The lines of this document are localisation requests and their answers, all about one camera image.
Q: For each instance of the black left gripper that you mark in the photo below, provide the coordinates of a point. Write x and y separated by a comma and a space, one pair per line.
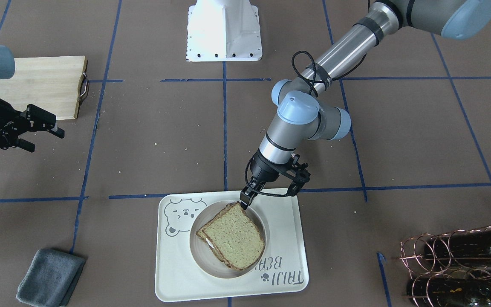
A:
265, 168

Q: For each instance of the bread slice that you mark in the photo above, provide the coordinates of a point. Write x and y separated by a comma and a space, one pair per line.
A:
233, 237

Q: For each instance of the white round plate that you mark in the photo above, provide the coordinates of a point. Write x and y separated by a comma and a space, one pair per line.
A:
203, 255

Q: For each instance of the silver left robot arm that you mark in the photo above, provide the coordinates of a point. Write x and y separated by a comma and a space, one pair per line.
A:
301, 116

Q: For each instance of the cream bear serving tray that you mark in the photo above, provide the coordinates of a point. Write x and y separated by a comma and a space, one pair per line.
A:
282, 268

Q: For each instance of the wooden cutting board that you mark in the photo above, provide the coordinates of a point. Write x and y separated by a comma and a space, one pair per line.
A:
52, 83

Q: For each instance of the grey folded cloth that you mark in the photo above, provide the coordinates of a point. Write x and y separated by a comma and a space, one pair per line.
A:
51, 279

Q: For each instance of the lower dark wine bottle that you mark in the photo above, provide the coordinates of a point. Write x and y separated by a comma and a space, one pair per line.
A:
442, 291

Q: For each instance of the dark wine bottle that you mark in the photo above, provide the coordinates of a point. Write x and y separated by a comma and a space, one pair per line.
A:
442, 291
462, 249

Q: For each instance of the upper dark wine bottle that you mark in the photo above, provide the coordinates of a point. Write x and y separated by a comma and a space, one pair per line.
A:
462, 249

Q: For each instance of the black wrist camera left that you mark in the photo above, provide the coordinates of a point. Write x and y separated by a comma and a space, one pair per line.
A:
297, 173

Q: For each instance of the metal board handle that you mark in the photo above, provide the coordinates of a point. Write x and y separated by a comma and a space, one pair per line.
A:
84, 88

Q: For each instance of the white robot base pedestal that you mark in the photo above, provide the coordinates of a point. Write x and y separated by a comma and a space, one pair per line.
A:
223, 30

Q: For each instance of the copper wire bottle rack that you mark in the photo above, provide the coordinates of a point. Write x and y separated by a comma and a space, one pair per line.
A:
413, 258

